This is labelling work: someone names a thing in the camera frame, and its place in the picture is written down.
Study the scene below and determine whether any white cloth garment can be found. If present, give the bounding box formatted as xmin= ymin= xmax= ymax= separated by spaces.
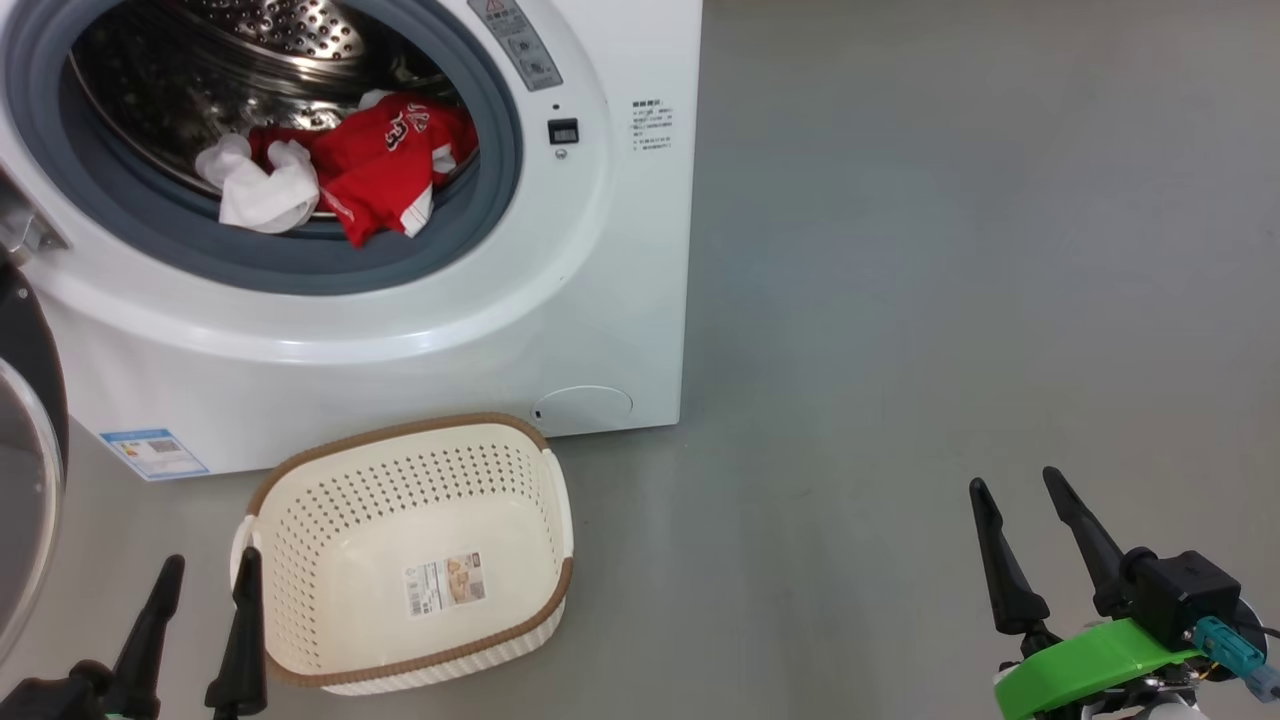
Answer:
xmin=195 ymin=133 xmax=321 ymax=235

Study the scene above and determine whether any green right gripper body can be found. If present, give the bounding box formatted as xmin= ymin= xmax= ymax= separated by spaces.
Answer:
xmin=993 ymin=618 xmax=1211 ymax=720

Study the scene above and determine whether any printed product label sticker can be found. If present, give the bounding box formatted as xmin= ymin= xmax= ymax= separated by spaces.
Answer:
xmin=403 ymin=553 xmax=487 ymax=618

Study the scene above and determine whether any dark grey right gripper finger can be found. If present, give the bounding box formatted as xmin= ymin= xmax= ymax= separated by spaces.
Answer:
xmin=968 ymin=478 xmax=1051 ymax=637
xmin=1042 ymin=466 xmax=1136 ymax=619

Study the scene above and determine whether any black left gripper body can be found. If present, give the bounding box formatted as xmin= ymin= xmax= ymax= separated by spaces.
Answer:
xmin=0 ymin=660 xmax=113 ymax=720

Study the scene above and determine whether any blue energy label sticker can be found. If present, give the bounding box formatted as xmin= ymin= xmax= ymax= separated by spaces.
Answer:
xmin=100 ymin=428 xmax=210 ymax=482

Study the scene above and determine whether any grey warning sticker strip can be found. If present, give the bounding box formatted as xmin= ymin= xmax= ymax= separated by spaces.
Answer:
xmin=468 ymin=0 xmax=563 ymax=93

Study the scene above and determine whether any round white filter cover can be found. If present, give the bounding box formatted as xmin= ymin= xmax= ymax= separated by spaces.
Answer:
xmin=532 ymin=386 xmax=634 ymax=435

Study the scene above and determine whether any white front-load washing machine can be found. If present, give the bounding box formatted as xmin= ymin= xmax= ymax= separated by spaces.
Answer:
xmin=0 ymin=0 xmax=703 ymax=483

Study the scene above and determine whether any black round washer door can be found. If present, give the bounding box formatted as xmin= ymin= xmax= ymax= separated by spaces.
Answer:
xmin=0 ymin=250 xmax=69 ymax=661

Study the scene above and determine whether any cream perforated basket brown rim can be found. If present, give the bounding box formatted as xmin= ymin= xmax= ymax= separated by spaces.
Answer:
xmin=229 ymin=412 xmax=575 ymax=697

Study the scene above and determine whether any teal cable connector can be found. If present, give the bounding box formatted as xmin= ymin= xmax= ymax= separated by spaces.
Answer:
xmin=1192 ymin=616 xmax=1279 ymax=701

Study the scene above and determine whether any red jersey with white trim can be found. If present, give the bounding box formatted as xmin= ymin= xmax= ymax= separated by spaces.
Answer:
xmin=247 ymin=92 xmax=479 ymax=248

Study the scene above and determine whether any small printed text label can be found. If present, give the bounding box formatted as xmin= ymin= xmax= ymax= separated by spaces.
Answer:
xmin=630 ymin=98 xmax=675 ymax=153

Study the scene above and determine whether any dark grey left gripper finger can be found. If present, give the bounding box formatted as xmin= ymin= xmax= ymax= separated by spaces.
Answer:
xmin=205 ymin=546 xmax=268 ymax=720
xmin=105 ymin=555 xmax=186 ymax=720

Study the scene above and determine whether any stainless steel washing machine drum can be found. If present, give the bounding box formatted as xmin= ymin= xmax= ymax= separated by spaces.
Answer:
xmin=68 ymin=0 xmax=471 ymax=216

